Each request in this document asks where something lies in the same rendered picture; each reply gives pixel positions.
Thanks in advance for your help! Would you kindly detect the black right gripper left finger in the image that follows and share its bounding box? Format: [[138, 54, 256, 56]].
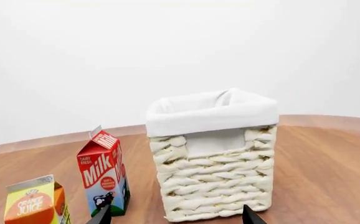
[[87, 205, 111, 224]]

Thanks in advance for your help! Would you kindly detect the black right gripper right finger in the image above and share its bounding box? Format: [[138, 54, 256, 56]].
[[242, 204, 267, 224]]

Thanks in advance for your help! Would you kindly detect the white woven basket with liner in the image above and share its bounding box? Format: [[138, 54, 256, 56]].
[[145, 88, 280, 222]]

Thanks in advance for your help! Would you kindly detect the red milk carton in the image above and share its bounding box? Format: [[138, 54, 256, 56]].
[[75, 125, 131, 218]]

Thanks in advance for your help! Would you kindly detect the orange juice carton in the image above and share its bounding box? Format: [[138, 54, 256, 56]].
[[4, 174, 73, 224]]

